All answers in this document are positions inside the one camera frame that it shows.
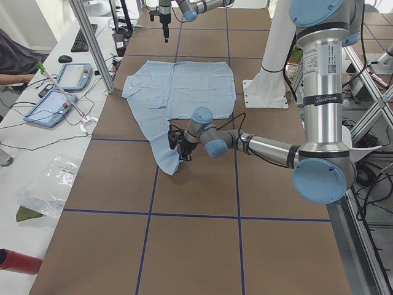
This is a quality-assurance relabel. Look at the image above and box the idle robot arm base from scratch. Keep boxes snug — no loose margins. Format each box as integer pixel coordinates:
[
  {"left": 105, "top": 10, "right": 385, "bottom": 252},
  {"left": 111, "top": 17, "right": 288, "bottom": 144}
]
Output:
[{"left": 367, "top": 44, "right": 392, "bottom": 89}]

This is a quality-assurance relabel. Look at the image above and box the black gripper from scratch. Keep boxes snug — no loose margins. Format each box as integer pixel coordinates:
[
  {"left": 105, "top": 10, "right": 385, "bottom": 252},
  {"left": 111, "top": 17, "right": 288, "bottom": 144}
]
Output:
[
  {"left": 168, "top": 124, "right": 197, "bottom": 162},
  {"left": 149, "top": 5, "right": 171, "bottom": 43}
]

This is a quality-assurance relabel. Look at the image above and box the green cloth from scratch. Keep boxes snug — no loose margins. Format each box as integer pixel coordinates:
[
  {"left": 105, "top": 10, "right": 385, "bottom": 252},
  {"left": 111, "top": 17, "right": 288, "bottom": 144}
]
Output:
[{"left": 15, "top": 205, "right": 43, "bottom": 222}]

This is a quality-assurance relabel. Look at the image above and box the clear plastic bag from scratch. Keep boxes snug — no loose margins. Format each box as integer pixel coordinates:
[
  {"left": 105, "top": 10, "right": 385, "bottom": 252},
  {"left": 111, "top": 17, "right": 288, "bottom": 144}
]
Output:
[{"left": 17, "top": 155, "right": 82, "bottom": 218}]

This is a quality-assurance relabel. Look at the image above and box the near blue teach pendant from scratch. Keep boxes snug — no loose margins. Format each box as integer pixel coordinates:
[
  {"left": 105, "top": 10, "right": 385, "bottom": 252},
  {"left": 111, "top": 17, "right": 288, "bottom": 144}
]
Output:
[{"left": 23, "top": 90, "right": 77, "bottom": 127}]

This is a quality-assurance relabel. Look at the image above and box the aluminium frame post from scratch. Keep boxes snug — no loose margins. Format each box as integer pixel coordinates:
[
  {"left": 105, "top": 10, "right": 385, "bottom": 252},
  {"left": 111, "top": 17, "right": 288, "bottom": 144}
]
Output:
[{"left": 69, "top": 0, "right": 115, "bottom": 94}]

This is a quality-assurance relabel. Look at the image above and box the blue teach pendant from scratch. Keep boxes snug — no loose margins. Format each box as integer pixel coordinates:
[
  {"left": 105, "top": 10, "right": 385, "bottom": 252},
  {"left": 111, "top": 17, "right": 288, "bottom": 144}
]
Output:
[
  {"left": 23, "top": 90, "right": 77, "bottom": 127},
  {"left": 57, "top": 63, "right": 92, "bottom": 92}
]

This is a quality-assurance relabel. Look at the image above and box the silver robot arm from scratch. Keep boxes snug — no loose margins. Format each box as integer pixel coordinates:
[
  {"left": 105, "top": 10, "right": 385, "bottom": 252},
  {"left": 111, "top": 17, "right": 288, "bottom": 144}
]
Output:
[
  {"left": 149, "top": 0, "right": 234, "bottom": 43},
  {"left": 168, "top": 1, "right": 364, "bottom": 204}
]

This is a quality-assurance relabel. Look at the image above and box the long metal reaching stick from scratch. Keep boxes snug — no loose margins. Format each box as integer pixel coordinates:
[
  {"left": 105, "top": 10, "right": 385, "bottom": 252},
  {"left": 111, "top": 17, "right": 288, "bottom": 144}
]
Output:
[{"left": 36, "top": 61, "right": 99, "bottom": 125}]

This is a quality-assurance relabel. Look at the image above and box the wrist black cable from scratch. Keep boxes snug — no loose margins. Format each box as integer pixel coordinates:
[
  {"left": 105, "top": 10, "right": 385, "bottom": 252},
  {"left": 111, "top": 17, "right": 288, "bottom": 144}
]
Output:
[{"left": 211, "top": 112, "right": 247, "bottom": 132}]

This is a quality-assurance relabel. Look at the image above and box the black keyboard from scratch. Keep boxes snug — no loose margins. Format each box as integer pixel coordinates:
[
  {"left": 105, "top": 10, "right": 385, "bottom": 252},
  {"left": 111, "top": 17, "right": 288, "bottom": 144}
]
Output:
[{"left": 71, "top": 29, "right": 89, "bottom": 53}]

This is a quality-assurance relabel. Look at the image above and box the far blue teach pendant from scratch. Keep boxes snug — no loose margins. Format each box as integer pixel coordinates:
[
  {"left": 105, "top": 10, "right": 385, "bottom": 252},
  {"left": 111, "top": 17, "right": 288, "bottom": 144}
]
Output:
[{"left": 57, "top": 63, "right": 92, "bottom": 92}]

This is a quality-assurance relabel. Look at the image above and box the red cylindrical bottle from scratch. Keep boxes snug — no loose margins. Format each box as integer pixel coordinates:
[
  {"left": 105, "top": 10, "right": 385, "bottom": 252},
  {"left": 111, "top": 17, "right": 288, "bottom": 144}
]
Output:
[{"left": 1, "top": 249, "right": 42, "bottom": 275}]

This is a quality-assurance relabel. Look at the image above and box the light blue button-up shirt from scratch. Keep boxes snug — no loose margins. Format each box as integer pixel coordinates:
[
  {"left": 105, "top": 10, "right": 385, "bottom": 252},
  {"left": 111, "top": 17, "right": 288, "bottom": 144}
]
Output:
[{"left": 122, "top": 61, "right": 236, "bottom": 175}]

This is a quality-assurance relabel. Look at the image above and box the black computer mouse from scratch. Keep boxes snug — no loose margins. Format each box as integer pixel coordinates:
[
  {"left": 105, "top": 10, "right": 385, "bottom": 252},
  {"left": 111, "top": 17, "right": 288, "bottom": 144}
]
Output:
[{"left": 58, "top": 55, "right": 72, "bottom": 63}]

